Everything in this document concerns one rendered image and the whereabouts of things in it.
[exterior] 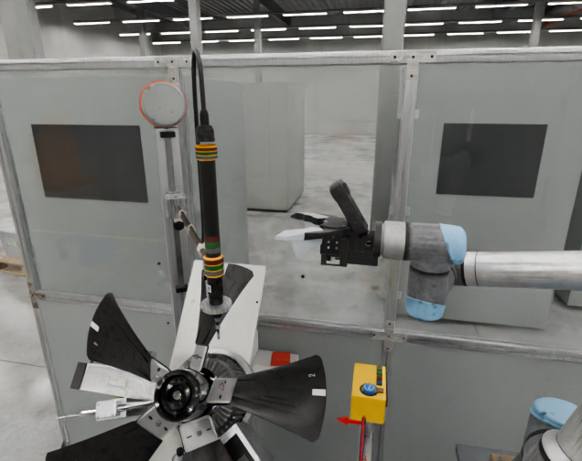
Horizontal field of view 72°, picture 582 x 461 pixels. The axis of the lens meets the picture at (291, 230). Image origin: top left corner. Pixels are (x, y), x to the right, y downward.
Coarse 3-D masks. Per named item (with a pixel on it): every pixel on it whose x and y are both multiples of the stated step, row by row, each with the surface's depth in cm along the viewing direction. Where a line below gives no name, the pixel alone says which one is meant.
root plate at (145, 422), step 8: (152, 408) 99; (144, 416) 98; (152, 416) 99; (144, 424) 99; (152, 424) 100; (168, 424) 102; (176, 424) 102; (152, 432) 100; (160, 432) 101; (168, 432) 102
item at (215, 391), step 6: (222, 378) 105; (228, 378) 105; (234, 378) 104; (216, 384) 103; (228, 384) 102; (234, 384) 102; (210, 390) 100; (216, 390) 101; (228, 390) 100; (210, 396) 98; (216, 396) 98; (222, 396) 98; (228, 396) 98; (210, 402) 97; (216, 402) 97; (222, 402) 96; (228, 402) 96
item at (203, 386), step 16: (160, 384) 97; (176, 384) 97; (192, 384) 97; (208, 384) 102; (160, 400) 97; (176, 400) 96; (192, 400) 96; (160, 416) 95; (176, 416) 94; (192, 416) 95
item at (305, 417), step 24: (312, 360) 105; (240, 384) 101; (264, 384) 100; (288, 384) 100; (312, 384) 99; (240, 408) 94; (264, 408) 94; (288, 408) 94; (312, 408) 94; (312, 432) 90
